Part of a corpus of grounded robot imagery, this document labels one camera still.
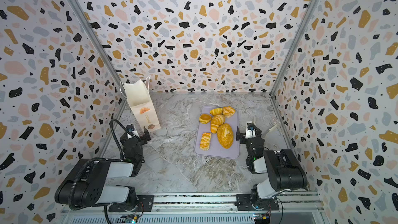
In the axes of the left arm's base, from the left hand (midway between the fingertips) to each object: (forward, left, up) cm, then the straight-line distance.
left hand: (135, 127), depth 86 cm
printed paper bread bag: (+21, +2, +6) cm, 22 cm away
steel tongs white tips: (+4, -79, -12) cm, 80 cm away
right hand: (+2, -62, 0) cm, 62 cm away
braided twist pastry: (-4, -39, -9) cm, 40 cm away
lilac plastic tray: (-8, -45, -13) cm, 48 cm away
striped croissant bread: (+8, -46, -6) cm, 47 cm away
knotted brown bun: (+18, -55, -10) cm, 59 cm away
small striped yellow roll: (+17, -47, -8) cm, 50 cm away
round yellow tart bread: (+12, -39, -8) cm, 41 cm away
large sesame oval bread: (-1, -51, -8) cm, 52 cm away
